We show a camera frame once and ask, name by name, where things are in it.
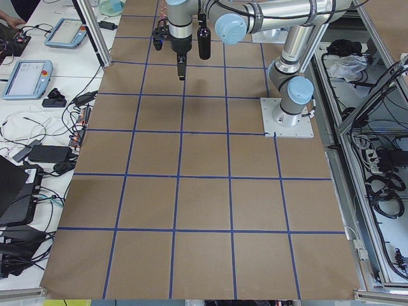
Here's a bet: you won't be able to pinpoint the aluminium frame rail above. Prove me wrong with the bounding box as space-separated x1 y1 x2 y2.
72 0 112 68

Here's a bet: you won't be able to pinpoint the crumpled white cloth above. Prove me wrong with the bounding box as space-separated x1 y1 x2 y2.
328 55 368 82

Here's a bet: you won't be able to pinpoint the blue teach pendant far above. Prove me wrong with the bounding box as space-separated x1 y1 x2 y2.
44 18 87 49

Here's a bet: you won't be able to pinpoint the black power brick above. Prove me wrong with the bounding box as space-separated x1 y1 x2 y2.
28 145 72 163

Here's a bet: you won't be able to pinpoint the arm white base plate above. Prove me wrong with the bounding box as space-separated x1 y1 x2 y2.
260 98 314 138

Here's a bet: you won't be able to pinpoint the black laptop computer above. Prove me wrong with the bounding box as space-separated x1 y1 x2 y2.
1 156 43 227

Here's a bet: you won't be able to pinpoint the dark wine bottle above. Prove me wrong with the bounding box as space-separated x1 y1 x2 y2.
197 14 211 60

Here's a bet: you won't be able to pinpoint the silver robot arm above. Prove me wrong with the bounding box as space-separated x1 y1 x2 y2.
166 0 351 127

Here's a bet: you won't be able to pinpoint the blue teach pendant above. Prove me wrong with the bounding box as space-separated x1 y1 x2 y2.
2 60 54 100
44 18 87 49

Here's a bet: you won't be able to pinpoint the blue teach pendant near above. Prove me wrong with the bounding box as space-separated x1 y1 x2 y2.
2 60 54 100

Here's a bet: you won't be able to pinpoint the copper wire wine basket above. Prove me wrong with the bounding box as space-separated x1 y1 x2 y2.
158 0 168 24

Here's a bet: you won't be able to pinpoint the coiled black cables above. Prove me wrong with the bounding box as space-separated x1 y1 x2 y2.
365 171 405 221

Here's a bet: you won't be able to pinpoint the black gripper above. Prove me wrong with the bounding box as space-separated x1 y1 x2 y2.
169 24 193 80

